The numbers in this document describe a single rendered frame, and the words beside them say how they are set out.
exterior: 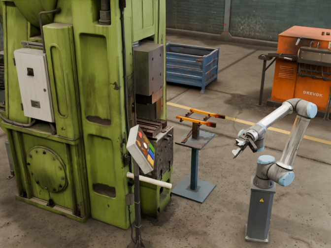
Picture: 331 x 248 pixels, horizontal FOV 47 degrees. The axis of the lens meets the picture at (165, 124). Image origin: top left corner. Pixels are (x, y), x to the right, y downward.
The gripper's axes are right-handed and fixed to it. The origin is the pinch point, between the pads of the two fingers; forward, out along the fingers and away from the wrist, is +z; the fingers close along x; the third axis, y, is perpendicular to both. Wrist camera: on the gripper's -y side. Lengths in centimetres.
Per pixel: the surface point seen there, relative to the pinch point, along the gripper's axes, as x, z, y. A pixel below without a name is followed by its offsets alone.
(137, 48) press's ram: 13, -22, 126
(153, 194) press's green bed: -121, -1, 70
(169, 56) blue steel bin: -217, -309, 323
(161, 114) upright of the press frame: -76, -54, 115
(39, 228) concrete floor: -157, 94, 134
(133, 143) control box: -21, 35, 68
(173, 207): -153, -22, 58
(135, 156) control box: -30, 36, 63
